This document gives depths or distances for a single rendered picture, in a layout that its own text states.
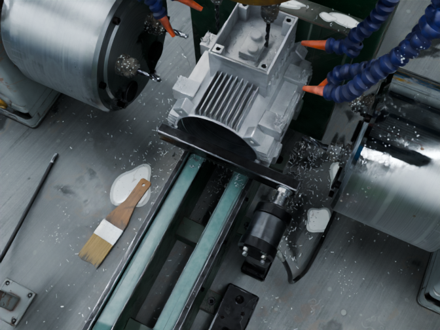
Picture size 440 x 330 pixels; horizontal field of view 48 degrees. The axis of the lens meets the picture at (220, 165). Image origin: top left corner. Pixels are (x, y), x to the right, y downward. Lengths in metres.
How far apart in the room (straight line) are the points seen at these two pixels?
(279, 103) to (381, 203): 0.23
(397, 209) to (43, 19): 0.62
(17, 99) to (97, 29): 0.33
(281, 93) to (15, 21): 0.45
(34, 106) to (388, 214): 0.75
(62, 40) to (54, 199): 0.37
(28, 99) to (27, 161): 0.13
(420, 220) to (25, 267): 0.73
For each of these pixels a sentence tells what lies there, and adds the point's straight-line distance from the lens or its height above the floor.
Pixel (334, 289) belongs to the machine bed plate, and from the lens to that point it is 0.99.
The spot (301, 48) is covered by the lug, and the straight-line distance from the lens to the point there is 0.85.
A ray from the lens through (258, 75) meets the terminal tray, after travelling 0.76.
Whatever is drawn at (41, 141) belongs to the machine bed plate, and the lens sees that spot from 1.15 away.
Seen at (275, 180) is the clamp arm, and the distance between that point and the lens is 0.79.
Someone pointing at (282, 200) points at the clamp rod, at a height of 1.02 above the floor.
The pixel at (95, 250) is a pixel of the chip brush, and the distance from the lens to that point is 1.01.
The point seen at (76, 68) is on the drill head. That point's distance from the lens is 0.84.
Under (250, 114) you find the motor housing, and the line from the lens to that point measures 0.78.
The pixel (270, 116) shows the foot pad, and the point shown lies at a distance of 0.79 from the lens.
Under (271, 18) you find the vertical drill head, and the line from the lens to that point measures 0.66.
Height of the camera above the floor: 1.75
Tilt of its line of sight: 66 degrees down
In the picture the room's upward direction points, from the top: 3 degrees counter-clockwise
